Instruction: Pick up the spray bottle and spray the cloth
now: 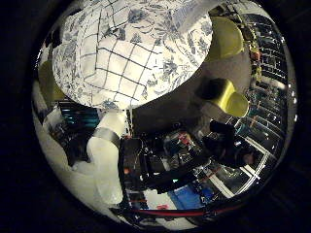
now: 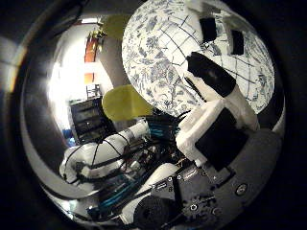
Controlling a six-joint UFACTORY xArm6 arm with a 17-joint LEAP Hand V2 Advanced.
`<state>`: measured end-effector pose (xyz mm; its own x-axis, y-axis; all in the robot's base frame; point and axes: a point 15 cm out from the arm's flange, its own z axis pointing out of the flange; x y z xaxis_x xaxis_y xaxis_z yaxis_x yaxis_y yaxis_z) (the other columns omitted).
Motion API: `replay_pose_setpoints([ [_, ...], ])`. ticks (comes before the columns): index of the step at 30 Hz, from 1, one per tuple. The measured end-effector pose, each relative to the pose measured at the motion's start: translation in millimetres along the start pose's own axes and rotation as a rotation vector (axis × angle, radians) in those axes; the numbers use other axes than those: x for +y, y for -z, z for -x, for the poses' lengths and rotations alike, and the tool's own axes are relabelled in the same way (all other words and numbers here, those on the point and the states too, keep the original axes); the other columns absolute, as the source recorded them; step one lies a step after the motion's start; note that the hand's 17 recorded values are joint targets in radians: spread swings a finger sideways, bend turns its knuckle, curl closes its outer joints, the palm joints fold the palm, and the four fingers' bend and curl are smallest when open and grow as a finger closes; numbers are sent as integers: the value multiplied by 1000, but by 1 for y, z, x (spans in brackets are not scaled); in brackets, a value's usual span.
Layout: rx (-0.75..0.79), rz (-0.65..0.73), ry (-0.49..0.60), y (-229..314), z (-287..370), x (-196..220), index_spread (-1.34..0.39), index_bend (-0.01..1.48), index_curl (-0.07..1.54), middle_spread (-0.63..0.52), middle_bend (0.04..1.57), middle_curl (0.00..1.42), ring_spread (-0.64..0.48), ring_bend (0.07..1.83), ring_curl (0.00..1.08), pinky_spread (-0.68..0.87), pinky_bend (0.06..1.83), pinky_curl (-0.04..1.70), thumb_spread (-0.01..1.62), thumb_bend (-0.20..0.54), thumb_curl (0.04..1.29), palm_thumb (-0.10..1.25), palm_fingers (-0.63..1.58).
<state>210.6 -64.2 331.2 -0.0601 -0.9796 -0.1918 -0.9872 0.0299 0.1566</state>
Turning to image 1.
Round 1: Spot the white dark-grid checkered cloth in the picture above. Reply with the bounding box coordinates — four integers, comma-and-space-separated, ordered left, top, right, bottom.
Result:
77, 0, 164, 110

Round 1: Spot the blue box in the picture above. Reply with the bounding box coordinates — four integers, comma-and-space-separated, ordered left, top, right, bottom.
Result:
168, 184, 216, 211

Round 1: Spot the blue floral white tablecloth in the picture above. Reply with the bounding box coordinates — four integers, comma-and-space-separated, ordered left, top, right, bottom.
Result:
52, 0, 215, 111

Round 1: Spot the black equipment frame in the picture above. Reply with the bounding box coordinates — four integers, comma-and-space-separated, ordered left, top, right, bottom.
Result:
118, 135, 213, 196

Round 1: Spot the red cable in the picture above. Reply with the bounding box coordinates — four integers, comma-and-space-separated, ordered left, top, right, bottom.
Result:
127, 204, 246, 217

